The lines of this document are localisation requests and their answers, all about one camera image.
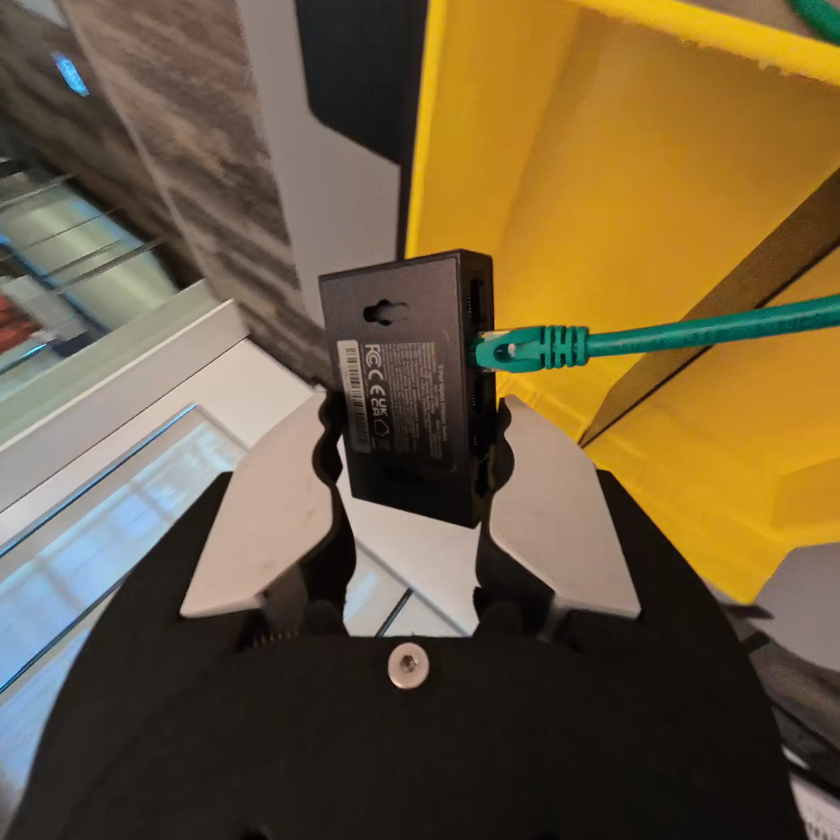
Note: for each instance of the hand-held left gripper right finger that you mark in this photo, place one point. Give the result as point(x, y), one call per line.
point(564, 518)

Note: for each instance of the black network switch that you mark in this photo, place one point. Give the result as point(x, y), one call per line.
point(407, 394)

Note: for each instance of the yellow plastic bin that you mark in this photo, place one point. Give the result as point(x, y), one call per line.
point(656, 197)

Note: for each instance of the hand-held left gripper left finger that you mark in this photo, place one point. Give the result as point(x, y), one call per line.
point(269, 505)

